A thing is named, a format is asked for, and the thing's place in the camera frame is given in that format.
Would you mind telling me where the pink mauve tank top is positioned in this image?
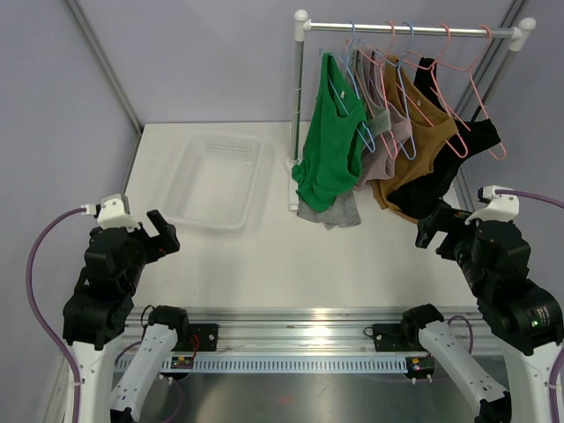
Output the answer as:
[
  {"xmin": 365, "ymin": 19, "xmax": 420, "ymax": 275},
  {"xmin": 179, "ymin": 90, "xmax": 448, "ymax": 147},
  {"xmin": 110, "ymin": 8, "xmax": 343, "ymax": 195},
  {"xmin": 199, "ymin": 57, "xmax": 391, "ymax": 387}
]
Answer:
[{"xmin": 354, "ymin": 49, "xmax": 412, "ymax": 191}]

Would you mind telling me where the grey tank top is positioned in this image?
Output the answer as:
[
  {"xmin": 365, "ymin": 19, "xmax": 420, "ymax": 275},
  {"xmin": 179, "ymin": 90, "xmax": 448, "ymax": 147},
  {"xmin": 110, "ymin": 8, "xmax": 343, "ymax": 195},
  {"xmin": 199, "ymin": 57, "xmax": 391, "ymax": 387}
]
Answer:
[{"xmin": 296, "ymin": 48, "xmax": 392, "ymax": 230}]

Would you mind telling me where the green tank top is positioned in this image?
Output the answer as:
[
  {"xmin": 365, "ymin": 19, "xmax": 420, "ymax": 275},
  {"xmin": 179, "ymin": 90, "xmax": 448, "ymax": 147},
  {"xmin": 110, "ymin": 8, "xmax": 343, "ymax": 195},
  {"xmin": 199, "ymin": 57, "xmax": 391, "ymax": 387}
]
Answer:
[{"xmin": 292, "ymin": 53, "xmax": 367, "ymax": 212}]

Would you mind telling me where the pink hanger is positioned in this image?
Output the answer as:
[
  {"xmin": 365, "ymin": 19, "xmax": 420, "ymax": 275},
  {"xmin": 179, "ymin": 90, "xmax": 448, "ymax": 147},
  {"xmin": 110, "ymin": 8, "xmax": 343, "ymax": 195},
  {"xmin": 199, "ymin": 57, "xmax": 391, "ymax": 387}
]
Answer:
[
  {"xmin": 345, "ymin": 21, "xmax": 391, "ymax": 153},
  {"xmin": 404, "ymin": 22, "xmax": 469, "ymax": 159},
  {"xmin": 429, "ymin": 24, "xmax": 508, "ymax": 160}
]

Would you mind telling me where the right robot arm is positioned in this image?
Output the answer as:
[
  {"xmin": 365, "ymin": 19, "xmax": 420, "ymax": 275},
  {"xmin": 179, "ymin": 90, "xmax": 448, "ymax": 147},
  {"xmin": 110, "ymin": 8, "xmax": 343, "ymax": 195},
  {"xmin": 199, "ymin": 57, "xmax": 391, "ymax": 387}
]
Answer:
[{"xmin": 366, "ymin": 202, "xmax": 563, "ymax": 422}]

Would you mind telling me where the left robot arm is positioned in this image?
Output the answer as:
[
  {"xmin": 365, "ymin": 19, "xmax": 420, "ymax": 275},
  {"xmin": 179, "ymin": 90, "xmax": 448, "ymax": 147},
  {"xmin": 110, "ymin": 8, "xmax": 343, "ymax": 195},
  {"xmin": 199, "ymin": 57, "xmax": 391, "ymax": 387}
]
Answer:
[{"xmin": 63, "ymin": 210, "xmax": 191, "ymax": 422}]

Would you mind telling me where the mustard brown tank top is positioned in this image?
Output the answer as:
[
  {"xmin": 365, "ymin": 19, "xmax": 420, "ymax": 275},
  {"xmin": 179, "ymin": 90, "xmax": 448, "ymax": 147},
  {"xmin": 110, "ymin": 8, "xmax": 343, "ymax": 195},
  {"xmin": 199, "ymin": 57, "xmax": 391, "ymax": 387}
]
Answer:
[{"xmin": 370, "ymin": 56, "xmax": 457, "ymax": 224}]

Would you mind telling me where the black tank top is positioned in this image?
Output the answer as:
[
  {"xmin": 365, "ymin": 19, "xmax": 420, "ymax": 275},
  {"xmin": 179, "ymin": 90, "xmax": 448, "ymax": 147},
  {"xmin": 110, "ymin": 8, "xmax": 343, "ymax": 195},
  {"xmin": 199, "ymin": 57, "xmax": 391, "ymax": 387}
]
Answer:
[{"xmin": 386, "ymin": 56, "xmax": 502, "ymax": 219}]

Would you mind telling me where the white plastic basket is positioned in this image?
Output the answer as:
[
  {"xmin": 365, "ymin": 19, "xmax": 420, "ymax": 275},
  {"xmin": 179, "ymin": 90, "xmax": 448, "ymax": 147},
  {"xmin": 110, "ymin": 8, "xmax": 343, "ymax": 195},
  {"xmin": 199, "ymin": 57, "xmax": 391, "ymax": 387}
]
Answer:
[{"xmin": 158, "ymin": 131, "xmax": 263, "ymax": 231}]

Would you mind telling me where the white metal clothes rack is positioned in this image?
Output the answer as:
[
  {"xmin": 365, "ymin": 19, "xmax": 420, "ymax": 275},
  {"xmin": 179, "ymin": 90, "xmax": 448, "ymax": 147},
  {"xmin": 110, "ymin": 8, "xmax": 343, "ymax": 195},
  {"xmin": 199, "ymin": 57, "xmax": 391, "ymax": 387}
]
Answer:
[{"xmin": 284, "ymin": 10, "xmax": 537, "ymax": 212}]

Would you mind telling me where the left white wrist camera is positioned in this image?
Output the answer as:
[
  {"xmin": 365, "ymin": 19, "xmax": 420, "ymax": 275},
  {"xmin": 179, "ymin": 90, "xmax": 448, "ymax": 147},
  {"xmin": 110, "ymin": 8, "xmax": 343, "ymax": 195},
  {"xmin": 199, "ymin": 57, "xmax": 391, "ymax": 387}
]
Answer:
[{"xmin": 81, "ymin": 194, "xmax": 140, "ymax": 232}]

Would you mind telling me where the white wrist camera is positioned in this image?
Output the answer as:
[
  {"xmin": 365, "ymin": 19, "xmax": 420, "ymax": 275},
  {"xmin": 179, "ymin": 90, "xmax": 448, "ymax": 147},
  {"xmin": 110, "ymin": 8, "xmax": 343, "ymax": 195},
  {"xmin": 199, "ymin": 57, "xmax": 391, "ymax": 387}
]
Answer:
[
  {"xmin": 81, "ymin": 194, "xmax": 140, "ymax": 232},
  {"xmin": 464, "ymin": 185, "xmax": 520, "ymax": 226}
]

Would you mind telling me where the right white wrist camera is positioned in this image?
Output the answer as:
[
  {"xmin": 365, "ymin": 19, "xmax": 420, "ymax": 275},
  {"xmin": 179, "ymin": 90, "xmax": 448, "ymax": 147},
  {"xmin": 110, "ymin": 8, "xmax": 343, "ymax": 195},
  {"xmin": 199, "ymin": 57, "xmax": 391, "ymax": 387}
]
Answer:
[{"xmin": 464, "ymin": 185, "xmax": 520, "ymax": 226}]

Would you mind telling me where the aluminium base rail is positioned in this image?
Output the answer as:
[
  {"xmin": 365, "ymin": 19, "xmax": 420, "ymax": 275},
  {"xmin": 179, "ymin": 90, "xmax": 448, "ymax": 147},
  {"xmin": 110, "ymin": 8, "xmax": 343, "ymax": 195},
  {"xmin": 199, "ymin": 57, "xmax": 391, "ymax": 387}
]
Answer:
[{"xmin": 112, "ymin": 306, "xmax": 503, "ymax": 356}]

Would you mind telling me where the white slotted cable duct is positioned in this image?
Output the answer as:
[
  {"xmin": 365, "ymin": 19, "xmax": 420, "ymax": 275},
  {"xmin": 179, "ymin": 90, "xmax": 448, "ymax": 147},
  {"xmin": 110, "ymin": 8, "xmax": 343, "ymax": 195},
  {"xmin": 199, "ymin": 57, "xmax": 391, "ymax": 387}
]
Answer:
[{"xmin": 113, "ymin": 354, "xmax": 409, "ymax": 375}]

